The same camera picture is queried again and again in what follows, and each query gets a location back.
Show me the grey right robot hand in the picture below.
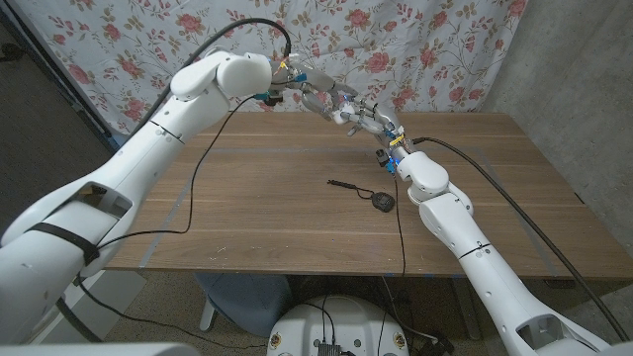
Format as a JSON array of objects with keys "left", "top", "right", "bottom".
[{"left": 343, "top": 101, "right": 411, "bottom": 162}]

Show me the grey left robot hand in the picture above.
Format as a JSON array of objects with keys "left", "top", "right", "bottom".
[{"left": 270, "top": 61, "right": 360, "bottom": 123}]

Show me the floral backdrop cloth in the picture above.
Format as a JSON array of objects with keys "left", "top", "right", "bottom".
[{"left": 12, "top": 0, "right": 529, "bottom": 137}]

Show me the grey table leg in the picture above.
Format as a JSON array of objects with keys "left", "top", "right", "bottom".
[{"left": 452, "top": 277, "right": 482, "bottom": 341}]

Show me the white robot torso base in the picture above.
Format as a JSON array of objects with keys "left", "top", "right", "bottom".
[{"left": 266, "top": 295, "right": 410, "bottom": 356}]

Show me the blue-grey chair under table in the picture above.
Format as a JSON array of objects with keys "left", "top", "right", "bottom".
[{"left": 195, "top": 272, "right": 293, "bottom": 338}]

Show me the black power adapter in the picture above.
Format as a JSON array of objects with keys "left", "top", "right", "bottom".
[{"left": 418, "top": 335, "right": 456, "bottom": 356}]

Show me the white table leg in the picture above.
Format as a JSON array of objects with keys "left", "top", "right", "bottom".
[{"left": 199, "top": 296, "right": 219, "bottom": 331}]

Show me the white robot head edge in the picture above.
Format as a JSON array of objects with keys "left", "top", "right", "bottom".
[{"left": 0, "top": 341, "right": 202, "bottom": 356}]

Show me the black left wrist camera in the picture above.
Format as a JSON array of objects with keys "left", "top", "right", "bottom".
[{"left": 256, "top": 90, "right": 284, "bottom": 108}]

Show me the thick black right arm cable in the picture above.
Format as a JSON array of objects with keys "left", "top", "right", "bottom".
[{"left": 410, "top": 136, "right": 632, "bottom": 342}]

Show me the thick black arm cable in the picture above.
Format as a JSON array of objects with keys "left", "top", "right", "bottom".
[
  {"left": 410, "top": 136, "right": 632, "bottom": 342},
  {"left": 54, "top": 17, "right": 293, "bottom": 343}
]

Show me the black timer with lanyard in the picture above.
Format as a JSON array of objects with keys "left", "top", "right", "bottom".
[{"left": 326, "top": 178, "right": 397, "bottom": 214}]

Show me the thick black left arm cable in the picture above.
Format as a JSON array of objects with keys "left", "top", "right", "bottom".
[{"left": 54, "top": 17, "right": 293, "bottom": 343}]

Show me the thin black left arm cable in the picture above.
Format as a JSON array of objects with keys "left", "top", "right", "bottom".
[{"left": 76, "top": 93, "right": 271, "bottom": 350}]

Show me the black door frame strip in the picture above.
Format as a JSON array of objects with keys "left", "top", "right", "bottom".
[{"left": 0, "top": 5, "right": 125, "bottom": 160}]

